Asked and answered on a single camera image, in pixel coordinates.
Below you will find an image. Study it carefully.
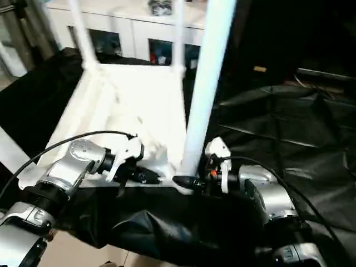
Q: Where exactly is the white plastic table top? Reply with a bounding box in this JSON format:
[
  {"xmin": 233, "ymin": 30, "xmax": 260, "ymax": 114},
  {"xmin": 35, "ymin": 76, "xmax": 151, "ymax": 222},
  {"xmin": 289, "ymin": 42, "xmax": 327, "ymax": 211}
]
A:
[{"xmin": 18, "ymin": 62, "xmax": 201, "ymax": 197}]

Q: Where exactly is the black plastic mat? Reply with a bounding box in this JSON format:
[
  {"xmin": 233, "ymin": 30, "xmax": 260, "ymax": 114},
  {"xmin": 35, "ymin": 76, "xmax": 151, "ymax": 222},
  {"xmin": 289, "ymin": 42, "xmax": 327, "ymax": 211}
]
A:
[{"xmin": 0, "ymin": 46, "xmax": 356, "ymax": 267}]

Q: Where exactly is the white sideboard cabinet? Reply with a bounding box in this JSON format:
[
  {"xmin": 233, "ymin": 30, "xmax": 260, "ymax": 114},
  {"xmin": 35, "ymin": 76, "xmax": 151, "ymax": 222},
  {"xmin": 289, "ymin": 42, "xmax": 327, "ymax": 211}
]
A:
[{"xmin": 46, "ymin": 0, "xmax": 209, "ymax": 67}]

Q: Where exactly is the black speaker cabinet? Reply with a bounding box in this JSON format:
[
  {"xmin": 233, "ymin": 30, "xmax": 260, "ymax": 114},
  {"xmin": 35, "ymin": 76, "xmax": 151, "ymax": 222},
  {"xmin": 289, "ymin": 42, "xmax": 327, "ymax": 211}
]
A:
[{"xmin": 230, "ymin": 0, "xmax": 300, "ymax": 81}]

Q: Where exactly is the black metal rod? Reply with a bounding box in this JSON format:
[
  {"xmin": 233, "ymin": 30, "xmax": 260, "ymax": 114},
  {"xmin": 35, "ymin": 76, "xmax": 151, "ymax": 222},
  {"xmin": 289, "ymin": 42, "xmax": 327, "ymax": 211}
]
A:
[{"xmin": 296, "ymin": 68, "xmax": 356, "ymax": 81}]

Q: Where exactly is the white slanted pipe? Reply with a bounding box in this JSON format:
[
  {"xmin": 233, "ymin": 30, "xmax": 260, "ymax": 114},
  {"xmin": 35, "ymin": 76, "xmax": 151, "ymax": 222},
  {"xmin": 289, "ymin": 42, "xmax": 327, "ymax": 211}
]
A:
[{"xmin": 0, "ymin": 43, "xmax": 28, "ymax": 78}]

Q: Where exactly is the dark bag of small parts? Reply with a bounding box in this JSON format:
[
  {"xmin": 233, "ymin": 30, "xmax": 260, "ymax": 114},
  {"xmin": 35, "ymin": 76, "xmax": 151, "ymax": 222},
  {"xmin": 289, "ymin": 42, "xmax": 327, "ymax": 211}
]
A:
[{"xmin": 149, "ymin": 0, "xmax": 172, "ymax": 16}]

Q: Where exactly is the grey metal tripod stand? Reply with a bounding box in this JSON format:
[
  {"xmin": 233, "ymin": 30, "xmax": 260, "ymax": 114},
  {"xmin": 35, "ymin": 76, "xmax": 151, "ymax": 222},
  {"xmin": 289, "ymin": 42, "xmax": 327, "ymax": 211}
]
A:
[{"xmin": 0, "ymin": 0, "xmax": 61, "ymax": 61}]

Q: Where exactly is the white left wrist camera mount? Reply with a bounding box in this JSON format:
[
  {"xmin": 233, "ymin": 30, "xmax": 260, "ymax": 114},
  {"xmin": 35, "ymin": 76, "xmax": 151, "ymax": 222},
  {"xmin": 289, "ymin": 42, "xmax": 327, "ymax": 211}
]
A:
[{"xmin": 105, "ymin": 135, "xmax": 145, "ymax": 184}]

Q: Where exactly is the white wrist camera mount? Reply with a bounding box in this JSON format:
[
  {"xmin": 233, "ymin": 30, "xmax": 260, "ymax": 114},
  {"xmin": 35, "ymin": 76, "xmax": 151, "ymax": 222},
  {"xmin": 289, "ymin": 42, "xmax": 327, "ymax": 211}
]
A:
[
  {"xmin": 105, "ymin": 135, "xmax": 145, "ymax": 184},
  {"xmin": 205, "ymin": 137, "xmax": 232, "ymax": 195}
]

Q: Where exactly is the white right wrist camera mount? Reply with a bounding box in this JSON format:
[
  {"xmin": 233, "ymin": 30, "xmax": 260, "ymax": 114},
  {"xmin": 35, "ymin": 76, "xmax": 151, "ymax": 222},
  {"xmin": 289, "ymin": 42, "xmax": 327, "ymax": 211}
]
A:
[{"xmin": 205, "ymin": 137, "xmax": 232, "ymax": 195}]

